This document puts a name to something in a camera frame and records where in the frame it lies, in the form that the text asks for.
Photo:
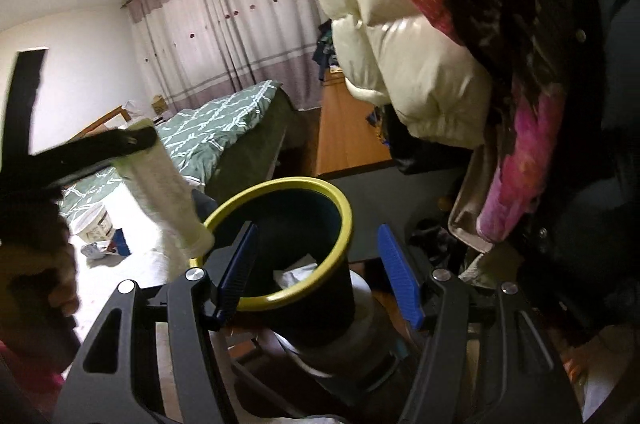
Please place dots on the green checked duvet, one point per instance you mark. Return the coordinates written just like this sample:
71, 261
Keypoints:
210, 128

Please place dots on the wooden cabinet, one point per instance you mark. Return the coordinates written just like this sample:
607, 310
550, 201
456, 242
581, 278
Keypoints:
345, 133

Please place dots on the pink floral garment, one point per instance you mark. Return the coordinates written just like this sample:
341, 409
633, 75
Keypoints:
520, 163

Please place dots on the crumpled white tissue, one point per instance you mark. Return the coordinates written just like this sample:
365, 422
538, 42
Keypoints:
295, 276

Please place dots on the pink and white curtain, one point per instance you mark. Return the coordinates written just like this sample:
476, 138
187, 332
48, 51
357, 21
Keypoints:
225, 28

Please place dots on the person's left forearm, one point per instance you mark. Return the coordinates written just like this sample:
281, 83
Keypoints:
20, 379

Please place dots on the beige cloth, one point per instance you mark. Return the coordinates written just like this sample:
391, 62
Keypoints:
467, 214

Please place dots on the white round stool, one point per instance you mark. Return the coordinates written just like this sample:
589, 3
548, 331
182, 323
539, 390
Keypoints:
365, 304

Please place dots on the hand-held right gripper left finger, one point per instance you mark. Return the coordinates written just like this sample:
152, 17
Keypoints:
240, 269

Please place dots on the black bin with yellow rim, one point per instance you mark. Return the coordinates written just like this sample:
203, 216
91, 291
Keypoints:
295, 185

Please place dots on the cardboard box with print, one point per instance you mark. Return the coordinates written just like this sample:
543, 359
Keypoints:
159, 103

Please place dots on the small blue red packet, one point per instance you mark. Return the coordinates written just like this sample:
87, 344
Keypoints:
121, 244

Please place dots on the leopard print scarf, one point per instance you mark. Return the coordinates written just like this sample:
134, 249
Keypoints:
500, 3

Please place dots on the cream puffer jacket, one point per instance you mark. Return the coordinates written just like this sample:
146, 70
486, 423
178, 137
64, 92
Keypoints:
400, 53

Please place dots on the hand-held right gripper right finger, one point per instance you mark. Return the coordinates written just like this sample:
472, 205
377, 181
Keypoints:
397, 274

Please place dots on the pile of clothes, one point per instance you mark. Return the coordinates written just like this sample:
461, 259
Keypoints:
325, 48

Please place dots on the person's left hand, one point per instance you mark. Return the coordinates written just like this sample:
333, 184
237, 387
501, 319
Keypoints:
62, 274

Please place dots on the dark coat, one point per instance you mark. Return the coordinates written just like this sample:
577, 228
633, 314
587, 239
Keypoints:
600, 153

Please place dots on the wooden bed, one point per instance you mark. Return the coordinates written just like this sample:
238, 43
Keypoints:
250, 163

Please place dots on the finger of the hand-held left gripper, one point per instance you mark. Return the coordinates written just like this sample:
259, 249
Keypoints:
27, 93
100, 151

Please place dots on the white paper cup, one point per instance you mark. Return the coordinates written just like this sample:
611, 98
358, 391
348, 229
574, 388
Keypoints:
95, 226

